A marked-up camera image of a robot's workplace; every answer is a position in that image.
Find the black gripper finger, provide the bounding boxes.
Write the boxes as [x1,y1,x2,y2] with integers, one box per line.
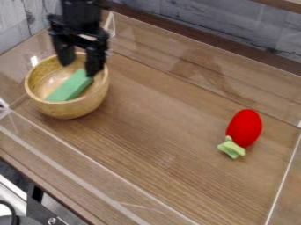
[54,35,75,67]
[85,46,107,77]

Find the red plush strawberry toy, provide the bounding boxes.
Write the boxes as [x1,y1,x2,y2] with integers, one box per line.
[218,109,264,159]

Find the black cable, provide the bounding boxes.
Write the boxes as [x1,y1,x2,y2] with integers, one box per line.
[0,200,22,225]

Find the black table frame leg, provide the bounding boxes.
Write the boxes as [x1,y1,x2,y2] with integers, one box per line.
[26,183,79,225]

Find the green rectangular block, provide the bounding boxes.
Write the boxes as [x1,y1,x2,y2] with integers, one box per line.
[46,69,94,102]

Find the brown wooden bowl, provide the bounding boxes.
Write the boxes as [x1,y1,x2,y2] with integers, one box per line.
[24,52,110,120]

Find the clear acrylic enclosure walls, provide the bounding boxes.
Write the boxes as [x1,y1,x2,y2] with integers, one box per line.
[0,16,301,225]

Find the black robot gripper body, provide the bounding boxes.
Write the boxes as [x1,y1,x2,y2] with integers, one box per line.
[46,0,111,47]

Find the clear acrylic corner bracket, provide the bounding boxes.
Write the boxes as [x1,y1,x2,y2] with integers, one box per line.
[103,12,117,38]

